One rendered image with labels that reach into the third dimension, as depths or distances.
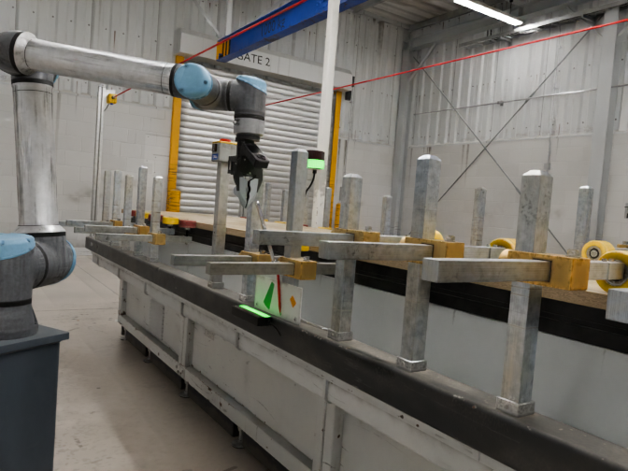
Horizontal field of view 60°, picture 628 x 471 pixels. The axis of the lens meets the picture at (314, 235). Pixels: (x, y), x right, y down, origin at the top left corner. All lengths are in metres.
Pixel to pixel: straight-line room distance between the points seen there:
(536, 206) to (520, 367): 0.26
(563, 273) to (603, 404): 0.34
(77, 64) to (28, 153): 0.34
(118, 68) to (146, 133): 7.74
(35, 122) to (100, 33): 7.60
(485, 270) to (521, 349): 0.21
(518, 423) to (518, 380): 0.07
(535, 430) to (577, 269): 0.26
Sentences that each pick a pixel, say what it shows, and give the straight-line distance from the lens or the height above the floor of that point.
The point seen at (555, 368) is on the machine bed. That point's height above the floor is 0.74.
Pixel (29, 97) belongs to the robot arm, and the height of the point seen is 1.28.
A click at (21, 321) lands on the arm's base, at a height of 0.65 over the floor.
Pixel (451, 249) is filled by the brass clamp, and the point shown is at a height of 0.96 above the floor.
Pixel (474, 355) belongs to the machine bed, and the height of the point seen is 0.71.
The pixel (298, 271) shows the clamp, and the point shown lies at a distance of 1.46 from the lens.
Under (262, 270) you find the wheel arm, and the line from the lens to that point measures 1.43.
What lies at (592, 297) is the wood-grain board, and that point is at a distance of 1.13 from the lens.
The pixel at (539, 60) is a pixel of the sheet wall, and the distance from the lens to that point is 10.15.
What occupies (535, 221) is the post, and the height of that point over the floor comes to 1.02.
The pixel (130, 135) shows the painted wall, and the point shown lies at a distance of 9.28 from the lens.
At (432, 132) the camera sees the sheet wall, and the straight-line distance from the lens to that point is 11.43.
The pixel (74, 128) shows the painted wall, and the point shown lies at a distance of 9.11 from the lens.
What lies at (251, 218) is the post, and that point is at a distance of 1.73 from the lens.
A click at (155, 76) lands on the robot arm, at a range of 1.57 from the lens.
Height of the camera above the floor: 1.02
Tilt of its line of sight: 3 degrees down
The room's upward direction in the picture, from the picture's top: 4 degrees clockwise
